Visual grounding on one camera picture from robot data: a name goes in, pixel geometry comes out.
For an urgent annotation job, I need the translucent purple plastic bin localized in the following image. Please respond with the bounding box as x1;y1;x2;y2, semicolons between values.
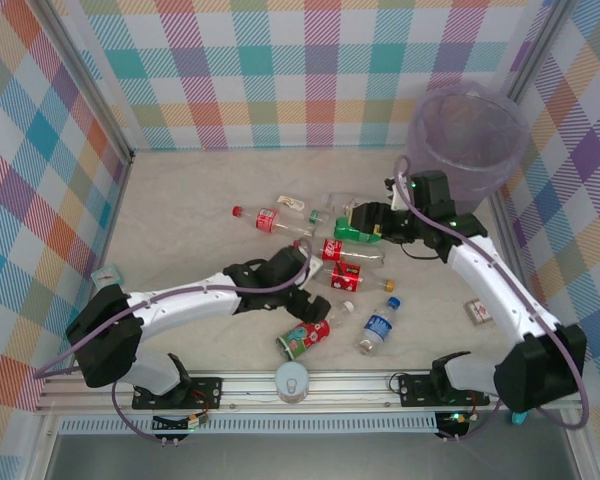
404;83;530;216

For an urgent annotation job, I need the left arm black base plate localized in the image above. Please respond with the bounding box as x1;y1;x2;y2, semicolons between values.
131;375;224;411

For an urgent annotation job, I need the aluminium frame post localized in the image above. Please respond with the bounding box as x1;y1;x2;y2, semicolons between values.
504;0;579;101
29;0;136;169

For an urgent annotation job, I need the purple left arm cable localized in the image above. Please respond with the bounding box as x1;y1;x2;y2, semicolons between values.
32;237;315;445

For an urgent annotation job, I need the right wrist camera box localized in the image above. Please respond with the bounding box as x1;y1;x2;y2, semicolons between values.
383;178;406;211

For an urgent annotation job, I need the blue label bottle blue cap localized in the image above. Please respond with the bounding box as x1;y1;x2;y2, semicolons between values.
354;296;402;357

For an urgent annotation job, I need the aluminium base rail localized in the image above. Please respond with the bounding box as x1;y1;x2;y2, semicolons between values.
34;369;581;414

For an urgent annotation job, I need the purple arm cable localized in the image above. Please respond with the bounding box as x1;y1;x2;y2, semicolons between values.
32;237;315;445
394;154;592;444

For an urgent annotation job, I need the playing card box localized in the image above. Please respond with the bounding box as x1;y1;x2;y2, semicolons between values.
462;297;496;329

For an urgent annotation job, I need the white slotted cable duct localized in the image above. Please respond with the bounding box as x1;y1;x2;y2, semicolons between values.
59;417;439;435

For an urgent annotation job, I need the silver tin can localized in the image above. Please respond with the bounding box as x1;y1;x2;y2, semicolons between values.
274;362;310;404

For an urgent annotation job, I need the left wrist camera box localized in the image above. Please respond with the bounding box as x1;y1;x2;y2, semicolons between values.
299;252;324;281

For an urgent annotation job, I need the green plastic bottle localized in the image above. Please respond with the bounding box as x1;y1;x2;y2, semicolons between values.
332;217;381;245

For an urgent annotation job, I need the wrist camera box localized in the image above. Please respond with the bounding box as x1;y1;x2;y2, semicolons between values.
383;178;406;211
299;252;324;281

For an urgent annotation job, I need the clear cola bottle red label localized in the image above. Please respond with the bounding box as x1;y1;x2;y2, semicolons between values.
231;204;317;237
292;238;386;265

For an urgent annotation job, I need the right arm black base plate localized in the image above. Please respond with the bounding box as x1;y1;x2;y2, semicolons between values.
397;373;491;407

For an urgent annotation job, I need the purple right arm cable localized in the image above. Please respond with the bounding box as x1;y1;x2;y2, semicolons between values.
394;154;592;444

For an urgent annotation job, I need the bottle red green label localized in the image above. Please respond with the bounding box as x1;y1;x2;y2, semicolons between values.
275;299;356;362

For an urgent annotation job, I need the small teal box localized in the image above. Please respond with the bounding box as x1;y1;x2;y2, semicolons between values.
92;264;126;291

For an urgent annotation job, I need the clear bottle white red label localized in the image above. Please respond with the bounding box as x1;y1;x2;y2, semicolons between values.
322;192;376;214

